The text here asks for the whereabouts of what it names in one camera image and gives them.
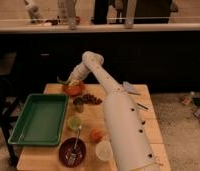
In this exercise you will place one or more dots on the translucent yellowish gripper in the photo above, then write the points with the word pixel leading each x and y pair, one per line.
pixel 73 82

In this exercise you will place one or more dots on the green pepper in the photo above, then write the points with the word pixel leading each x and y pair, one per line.
pixel 63 82

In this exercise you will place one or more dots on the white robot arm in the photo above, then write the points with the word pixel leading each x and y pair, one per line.
pixel 131 148

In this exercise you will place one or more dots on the green plastic tray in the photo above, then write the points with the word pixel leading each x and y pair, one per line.
pixel 40 122

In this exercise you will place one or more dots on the orange bowl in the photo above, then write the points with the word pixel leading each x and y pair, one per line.
pixel 74 90

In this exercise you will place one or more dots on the bunch of dark grapes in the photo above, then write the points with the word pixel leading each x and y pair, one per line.
pixel 91 99

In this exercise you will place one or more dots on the small metal cup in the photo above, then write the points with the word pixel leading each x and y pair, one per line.
pixel 78 104

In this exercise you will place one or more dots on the green cup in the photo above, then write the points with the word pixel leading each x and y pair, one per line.
pixel 74 122

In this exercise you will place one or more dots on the grey cloth piece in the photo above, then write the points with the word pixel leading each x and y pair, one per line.
pixel 129 88

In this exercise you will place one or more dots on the orange peach fruit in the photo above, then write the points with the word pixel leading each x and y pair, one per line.
pixel 95 135

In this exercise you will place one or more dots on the dark chair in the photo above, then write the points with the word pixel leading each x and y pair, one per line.
pixel 5 123

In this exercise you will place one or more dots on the dark red bowl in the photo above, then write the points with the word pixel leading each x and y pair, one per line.
pixel 66 149

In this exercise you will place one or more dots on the white cup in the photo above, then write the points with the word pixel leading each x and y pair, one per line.
pixel 103 150

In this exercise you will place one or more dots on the metal fork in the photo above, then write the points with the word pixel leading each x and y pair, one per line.
pixel 73 153

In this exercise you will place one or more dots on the black handled spatula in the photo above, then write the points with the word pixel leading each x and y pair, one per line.
pixel 142 106

